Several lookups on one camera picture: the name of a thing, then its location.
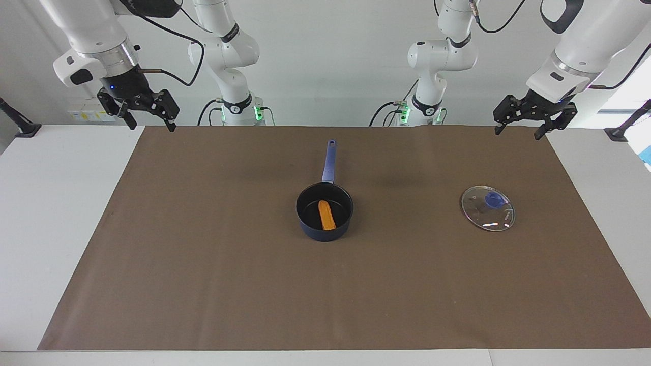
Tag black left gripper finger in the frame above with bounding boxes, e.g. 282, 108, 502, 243
534, 103, 578, 141
493, 97, 514, 136

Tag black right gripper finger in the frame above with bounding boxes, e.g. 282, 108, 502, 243
155, 90, 180, 133
118, 102, 137, 130

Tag glass lid blue knob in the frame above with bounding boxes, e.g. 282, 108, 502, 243
461, 185, 516, 232

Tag yellow toy corn cob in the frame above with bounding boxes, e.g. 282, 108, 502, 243
318, 200, 337, 231

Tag white box yellow labels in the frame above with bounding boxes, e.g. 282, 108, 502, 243
68, 97, 116, 123

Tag blue white package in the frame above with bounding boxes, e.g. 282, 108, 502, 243
627, 122, 651, 168

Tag brown table mat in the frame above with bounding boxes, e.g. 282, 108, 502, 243
37, 126, 651, 351

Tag black right arm base cable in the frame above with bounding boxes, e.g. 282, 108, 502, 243
197, 98, 225, 126

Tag black arm base cable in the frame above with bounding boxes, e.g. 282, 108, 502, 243
369, 81, 419, 127
197, 98, 225, 126

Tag black right arm gripper cable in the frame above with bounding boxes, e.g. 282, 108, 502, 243
117, 0, 205, 87

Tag black arm gripper cable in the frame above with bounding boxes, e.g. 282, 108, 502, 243
470, 0, 651, 90
117, 0, 205, 87

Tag black camera stand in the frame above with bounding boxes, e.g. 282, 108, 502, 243
604, 99, 651, 142
0, 97, 42, 138

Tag black left arm gripper cable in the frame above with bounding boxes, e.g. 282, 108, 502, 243
470, 0, 651, 90

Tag black left arm base cable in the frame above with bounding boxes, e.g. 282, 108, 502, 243
369, 81, 419, 127

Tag dark blue saucepan purple handle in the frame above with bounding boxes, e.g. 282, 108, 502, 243
296, 140, 354, 242

